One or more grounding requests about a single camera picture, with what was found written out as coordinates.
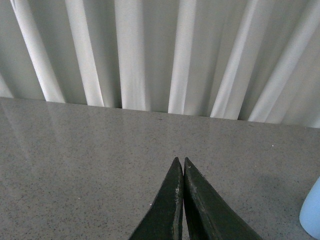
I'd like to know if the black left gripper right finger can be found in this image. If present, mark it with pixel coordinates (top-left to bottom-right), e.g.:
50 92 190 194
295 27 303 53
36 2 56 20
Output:
183 158 262 240

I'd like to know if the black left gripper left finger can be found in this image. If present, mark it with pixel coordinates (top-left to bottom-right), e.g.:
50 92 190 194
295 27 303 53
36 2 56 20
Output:
130 157 184 240

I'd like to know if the blue plastic cup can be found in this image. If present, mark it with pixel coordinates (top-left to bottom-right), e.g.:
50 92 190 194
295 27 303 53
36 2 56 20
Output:
299 178 320 240

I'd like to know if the white pleated curtain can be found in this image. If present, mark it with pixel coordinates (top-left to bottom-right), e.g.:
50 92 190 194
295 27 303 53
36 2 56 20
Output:
0 0 320 128

